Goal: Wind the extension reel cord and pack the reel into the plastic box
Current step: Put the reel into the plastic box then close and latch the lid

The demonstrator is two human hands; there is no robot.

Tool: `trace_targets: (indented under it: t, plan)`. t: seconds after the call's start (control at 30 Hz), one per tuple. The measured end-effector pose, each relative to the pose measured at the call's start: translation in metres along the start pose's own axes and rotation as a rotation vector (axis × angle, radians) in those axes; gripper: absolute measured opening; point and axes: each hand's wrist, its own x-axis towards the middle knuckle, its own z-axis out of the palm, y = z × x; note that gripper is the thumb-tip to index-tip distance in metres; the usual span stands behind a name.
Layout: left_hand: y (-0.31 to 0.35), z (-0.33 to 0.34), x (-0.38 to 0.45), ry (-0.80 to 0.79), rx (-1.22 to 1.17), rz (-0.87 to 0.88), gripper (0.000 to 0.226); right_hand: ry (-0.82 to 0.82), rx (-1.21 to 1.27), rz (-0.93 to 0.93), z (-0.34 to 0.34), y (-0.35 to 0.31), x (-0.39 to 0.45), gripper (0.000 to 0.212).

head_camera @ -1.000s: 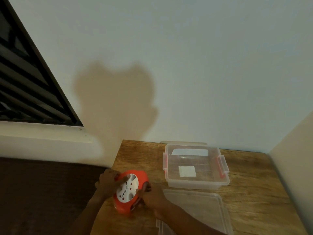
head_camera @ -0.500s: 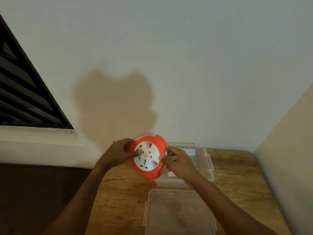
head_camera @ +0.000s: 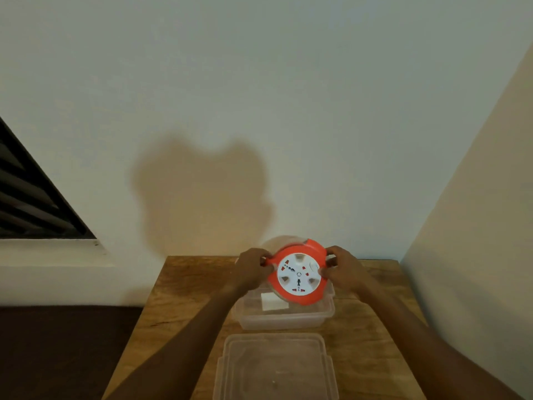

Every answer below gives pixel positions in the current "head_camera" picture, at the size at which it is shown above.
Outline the person's left hand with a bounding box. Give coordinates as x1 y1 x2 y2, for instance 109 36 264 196
230 247 276 294

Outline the white rectangular block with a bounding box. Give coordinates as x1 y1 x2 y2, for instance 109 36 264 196
261 292 290 312

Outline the clear plastic container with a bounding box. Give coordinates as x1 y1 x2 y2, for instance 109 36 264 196
231 281 336 331

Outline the orange white extension cord reel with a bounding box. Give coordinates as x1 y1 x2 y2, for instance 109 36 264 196
263 239 330 306

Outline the clear plastic container lid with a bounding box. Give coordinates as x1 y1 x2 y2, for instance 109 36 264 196
212 333 340 400

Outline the person's left forearm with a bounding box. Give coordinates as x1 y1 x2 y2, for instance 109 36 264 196
104 283 250 400

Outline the person's right hand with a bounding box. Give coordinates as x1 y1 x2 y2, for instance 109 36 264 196
319 246 371 294

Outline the dark louvered window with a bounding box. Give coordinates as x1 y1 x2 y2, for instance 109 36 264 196
0 116 97 240

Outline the person's right forearm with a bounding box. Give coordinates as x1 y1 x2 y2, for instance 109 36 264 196
352 279 526 400

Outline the wooden table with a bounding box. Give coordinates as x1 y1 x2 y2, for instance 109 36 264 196
102 256 429 400

